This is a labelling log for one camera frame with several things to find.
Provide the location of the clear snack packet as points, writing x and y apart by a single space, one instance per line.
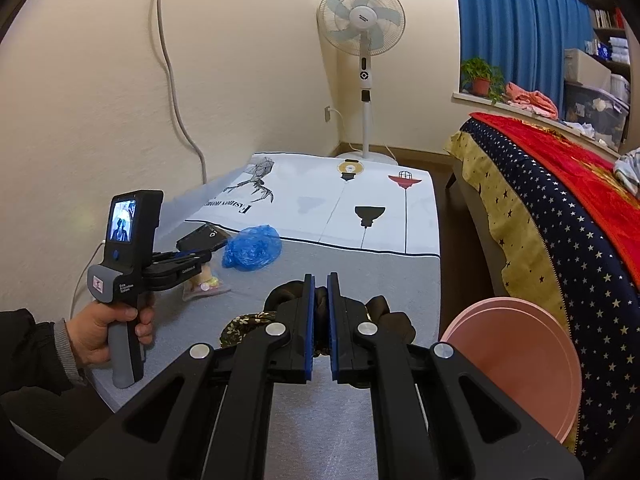
205 285

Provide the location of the floral patterned cloth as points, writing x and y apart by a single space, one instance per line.
240 327

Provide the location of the pink folded cloth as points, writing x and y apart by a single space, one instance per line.
532 102

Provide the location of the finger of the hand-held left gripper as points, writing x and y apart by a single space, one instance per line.
175 275
187 256

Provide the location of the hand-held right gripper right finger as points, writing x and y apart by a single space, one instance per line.
332 325

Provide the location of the white standing fan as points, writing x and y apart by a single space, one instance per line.
361 15

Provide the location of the grey cardboard box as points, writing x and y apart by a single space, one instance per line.
585 67

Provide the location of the navy yellow starred bed cover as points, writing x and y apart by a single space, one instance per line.
540 240

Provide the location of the grey white crumpled cloth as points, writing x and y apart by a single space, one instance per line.
629 167

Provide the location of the blue plastic bag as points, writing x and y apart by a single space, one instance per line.
252 247

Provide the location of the dark cloth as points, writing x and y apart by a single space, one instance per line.
390 320

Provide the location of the bookshelf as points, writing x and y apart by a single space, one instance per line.
607 17

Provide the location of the black case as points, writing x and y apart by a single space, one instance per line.
202 237

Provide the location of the pink plastic basin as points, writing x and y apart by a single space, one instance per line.
515 360

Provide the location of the person's left forearm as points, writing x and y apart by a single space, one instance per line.
30 350

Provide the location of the red blanket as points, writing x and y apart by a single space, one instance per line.
565 170

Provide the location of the person's left hand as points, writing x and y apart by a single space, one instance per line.
95 330

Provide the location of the blue curtain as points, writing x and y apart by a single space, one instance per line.
515 25

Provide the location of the potted green plant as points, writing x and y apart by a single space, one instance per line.
481 85

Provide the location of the clear plastic storage bin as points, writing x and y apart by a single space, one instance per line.
595 110

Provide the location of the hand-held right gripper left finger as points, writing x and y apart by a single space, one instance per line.
309 320

